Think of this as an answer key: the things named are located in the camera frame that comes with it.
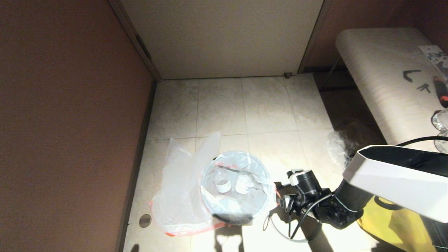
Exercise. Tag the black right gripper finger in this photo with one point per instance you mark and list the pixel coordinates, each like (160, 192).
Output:
(286, 204)
(283, 187)

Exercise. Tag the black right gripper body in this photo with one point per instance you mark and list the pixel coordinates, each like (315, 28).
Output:
(308, 199)

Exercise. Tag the new white red-edged trash bag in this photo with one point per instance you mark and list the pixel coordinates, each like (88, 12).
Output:
(178, 196)

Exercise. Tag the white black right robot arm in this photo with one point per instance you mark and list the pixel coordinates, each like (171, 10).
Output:
(402, 182)

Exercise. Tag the black round trash bin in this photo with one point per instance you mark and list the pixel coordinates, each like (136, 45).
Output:
(232, 218)

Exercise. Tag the yellow plastic bag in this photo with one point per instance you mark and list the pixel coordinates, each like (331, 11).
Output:
(385, 225)

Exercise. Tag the clear plastic bottle white label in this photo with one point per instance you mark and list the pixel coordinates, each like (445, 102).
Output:
(244, 184)
(222, 183)

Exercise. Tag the small metal door stop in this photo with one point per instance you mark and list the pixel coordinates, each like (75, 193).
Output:
(287, 75)

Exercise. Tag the light wood table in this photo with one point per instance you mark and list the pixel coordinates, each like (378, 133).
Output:
(378, 77)

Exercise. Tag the round metal floor drain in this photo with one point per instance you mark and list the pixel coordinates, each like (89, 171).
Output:
(145, 221)

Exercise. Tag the clear glass cup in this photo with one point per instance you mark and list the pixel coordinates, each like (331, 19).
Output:
(442, 147)
(441, 120)

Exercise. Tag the white door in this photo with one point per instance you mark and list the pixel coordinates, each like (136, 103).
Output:
(224, 35)

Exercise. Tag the black and red tool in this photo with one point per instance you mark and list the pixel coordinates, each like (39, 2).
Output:
(442, 93)

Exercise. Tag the white patterned paper sheet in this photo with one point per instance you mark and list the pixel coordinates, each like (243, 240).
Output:
(435, 54)

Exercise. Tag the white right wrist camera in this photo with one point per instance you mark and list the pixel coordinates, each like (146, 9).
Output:
(295, 176)

